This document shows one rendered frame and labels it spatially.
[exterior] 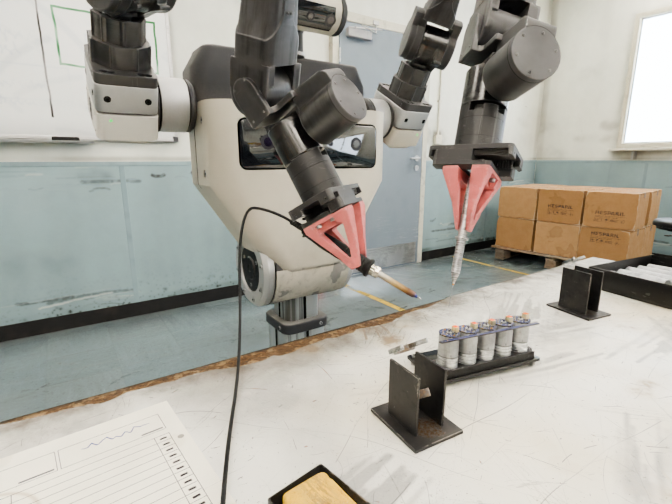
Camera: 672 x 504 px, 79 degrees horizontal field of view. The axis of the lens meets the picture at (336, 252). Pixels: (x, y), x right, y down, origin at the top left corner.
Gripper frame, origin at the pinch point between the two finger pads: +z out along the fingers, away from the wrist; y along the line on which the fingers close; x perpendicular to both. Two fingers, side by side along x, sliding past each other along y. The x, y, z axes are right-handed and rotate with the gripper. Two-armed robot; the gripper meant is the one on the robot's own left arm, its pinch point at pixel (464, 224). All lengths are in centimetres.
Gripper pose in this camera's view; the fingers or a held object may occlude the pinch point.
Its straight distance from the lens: 53.1
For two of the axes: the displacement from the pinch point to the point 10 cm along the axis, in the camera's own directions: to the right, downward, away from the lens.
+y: 8.1, 1.2, -5.7
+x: 5.5, 1.5, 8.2
